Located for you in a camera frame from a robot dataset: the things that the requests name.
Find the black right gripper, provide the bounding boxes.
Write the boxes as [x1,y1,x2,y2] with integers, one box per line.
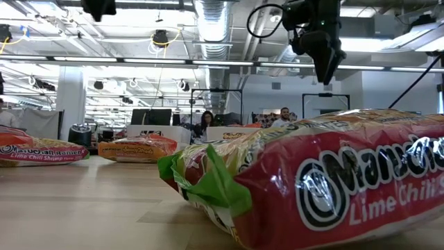
[290,19,348,86]

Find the Maruchan lime chili shrimp pack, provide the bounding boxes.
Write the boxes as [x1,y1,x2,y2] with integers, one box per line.
[0,137,90,168]
[157,109,444,250]

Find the rectangular ceiling light panel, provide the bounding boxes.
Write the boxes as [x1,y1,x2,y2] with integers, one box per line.
[341,36,393,53]

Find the person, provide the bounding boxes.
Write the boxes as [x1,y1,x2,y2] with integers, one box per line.
[270,106,294,128]
[0,98,17,128]
[192,110,216,143]

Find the white pillar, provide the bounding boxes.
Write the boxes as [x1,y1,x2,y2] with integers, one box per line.
[55,65,87,142]

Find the long LED strip light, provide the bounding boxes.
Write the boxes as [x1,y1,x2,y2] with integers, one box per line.
[0,54,444,73]

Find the black computer monitors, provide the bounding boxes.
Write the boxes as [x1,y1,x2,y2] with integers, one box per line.
[130,108,173,126]

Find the black round bin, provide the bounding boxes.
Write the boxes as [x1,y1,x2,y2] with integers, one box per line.
[67,124,93,147]

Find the grey cloth partition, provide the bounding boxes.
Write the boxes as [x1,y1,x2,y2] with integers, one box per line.
[17,109,65,140]

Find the black metal frame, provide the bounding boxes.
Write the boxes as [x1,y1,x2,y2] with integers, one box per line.
[189,88,244,135]
[301,92,351,119]

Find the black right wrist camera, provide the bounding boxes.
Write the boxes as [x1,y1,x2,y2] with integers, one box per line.
[281,1,315,33]

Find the black hanging ceiling camera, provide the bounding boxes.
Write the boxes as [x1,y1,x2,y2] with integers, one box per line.
[151,29,171,49]

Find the thin black taut cable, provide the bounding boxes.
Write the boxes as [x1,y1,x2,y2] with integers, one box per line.
[387,51,444,109]

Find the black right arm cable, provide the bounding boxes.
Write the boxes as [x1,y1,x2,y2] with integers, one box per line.
[246,3,286,39]

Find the silver round air duct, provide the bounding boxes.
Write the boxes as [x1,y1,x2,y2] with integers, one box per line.
[192,0,232,112]

